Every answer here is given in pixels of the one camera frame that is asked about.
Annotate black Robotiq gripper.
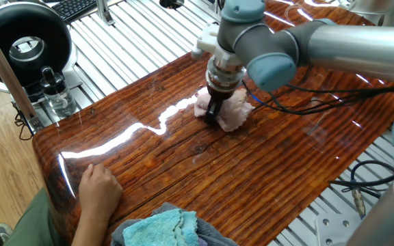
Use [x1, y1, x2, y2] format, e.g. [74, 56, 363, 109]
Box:
[203, 84, 235, 126]

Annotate pale pink fluffy cloth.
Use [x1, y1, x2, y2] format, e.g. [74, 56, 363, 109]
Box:
[193, 86, 256, 133]

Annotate person's bare forearm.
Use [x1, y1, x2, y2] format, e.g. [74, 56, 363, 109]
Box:
[70, 208, 111, 246]

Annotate turquoise fluffy cloth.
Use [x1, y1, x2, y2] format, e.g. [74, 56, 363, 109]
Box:
[122, 208, 200, 246]

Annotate person's bare hand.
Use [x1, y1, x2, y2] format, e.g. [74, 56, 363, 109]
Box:
[77, 163, 124, 220]

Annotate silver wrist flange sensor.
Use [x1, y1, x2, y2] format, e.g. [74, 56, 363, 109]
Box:
[205, 55, 248, 96]

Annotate glossy wood grain table cover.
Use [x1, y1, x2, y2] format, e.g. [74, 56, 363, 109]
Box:
[31, 0, 394, 246]

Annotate clear bottle with black cap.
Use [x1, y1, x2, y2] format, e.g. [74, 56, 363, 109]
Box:
[39, 65, 79, 119]

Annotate black keyboard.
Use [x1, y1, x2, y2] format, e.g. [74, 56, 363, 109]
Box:
[51, 0, 99, 24]

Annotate green trousers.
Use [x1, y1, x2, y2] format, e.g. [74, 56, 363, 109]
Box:
[0, 187, 65, 246]

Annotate grey shoe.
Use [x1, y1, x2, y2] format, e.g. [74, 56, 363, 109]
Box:
[0, 223, 14, 244]

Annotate blue cable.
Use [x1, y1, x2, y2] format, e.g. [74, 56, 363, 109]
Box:
[250, 92, 265, 105]

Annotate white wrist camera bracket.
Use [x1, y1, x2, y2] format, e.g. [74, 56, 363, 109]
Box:
[190, 21, 243, 68]

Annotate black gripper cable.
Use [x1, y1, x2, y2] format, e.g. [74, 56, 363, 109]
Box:
[241, 64, 394, 116]

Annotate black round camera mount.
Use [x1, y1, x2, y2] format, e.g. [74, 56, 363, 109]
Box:
[158, 0, 186, 10]

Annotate aluminium bracket upright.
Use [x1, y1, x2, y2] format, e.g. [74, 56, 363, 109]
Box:
[95, 0, 116, 27]

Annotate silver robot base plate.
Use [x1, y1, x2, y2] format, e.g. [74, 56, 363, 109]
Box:
[314, 210, 363, 246]

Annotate black cable with metal plug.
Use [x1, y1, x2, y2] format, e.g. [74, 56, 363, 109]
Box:
[328, 159, 394, 220]

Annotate black cable under post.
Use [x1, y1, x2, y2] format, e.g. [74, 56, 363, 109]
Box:
[11, 101, 36, 141]

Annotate aluminium frame post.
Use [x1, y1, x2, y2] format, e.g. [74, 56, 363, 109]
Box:
[0, 12, 44, 133]

